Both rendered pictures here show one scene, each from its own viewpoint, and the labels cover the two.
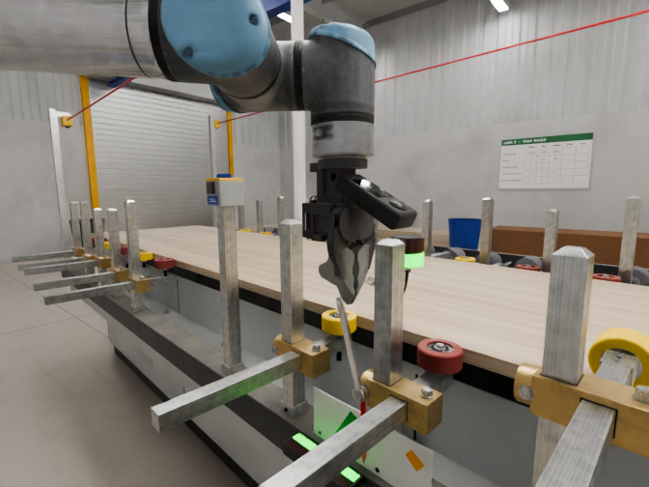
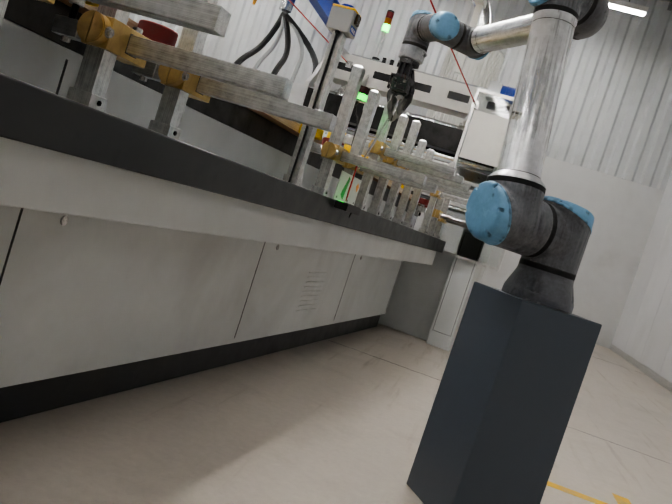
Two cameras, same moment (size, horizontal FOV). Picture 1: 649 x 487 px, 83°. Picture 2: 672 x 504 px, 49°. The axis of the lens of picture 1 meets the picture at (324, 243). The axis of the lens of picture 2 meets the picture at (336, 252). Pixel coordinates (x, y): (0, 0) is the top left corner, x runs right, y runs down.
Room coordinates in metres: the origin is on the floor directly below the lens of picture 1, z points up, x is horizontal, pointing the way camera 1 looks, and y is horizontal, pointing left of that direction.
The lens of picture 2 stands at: (1.83, 2.22, 0.67)
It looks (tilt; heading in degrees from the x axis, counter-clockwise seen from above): 3 degrees down; 241
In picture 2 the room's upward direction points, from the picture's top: 18 degrees clockwise
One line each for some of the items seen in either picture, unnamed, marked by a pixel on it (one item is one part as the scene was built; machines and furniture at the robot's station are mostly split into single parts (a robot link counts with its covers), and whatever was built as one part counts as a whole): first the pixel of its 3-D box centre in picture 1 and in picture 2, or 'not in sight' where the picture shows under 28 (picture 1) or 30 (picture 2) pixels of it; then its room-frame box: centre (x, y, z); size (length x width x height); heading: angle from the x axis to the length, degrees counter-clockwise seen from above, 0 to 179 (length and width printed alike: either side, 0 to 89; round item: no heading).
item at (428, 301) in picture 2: not in sight; (389, 188); (-1.07, -2.53, 0.95); 1.65 x 0.70 x 1.90; 135
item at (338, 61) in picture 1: (340, 80); (420, 31); (0.54, -0.02, 1.34); 0.10 x 0.09 x 0.12; 88
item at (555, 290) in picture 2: not in sight; (542, 284); (0.40, 0.76, 0.65); 0.19 x 0.19 x 0.10
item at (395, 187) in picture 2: not in sight; (400, 171); (0.06, -0.64, 0.92); 0.03 x 0.03 x 0.48; 45
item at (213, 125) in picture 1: (216, 183); not in sight; (3.19, 0.92, 1.25); 0.09 x 0.08 x 1.10; 45
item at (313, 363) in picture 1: (299, 353); (334, 153); (0.75, 0.05, 0.84); 0.13 x 0.06 x 0.05; 45
